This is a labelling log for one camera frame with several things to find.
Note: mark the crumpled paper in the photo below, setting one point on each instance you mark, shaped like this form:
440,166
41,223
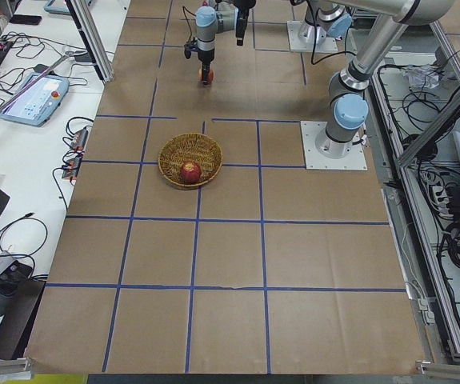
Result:
421,77

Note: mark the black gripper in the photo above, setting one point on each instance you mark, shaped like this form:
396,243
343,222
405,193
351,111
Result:
240,21
206,57

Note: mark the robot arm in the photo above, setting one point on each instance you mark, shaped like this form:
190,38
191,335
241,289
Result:
348,108
211,18

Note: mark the aluminium frame post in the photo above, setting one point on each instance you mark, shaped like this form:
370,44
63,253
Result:
89,34

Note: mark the teach pendant tablet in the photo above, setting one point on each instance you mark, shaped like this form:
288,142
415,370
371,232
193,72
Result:
38,103

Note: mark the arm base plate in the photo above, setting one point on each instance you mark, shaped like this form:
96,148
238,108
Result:
303,37
357,160

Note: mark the black smartphone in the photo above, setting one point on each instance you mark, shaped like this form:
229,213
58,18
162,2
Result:
25,19

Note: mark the dark red apple in basket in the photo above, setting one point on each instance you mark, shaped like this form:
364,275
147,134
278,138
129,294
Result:
190,172

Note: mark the woven wicker basket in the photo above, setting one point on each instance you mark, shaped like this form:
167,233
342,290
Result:
191,147

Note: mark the yellow-red apple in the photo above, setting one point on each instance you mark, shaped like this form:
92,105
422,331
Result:
205,77

